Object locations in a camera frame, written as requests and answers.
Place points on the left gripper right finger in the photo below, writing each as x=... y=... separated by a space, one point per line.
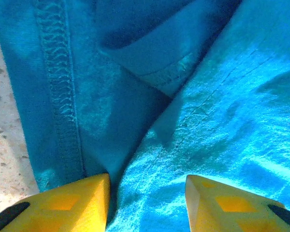
x=232 y=212

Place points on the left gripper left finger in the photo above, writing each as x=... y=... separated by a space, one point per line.
x=62 y=207

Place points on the blue t-shirt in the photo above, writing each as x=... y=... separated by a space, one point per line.
x=159 y=72

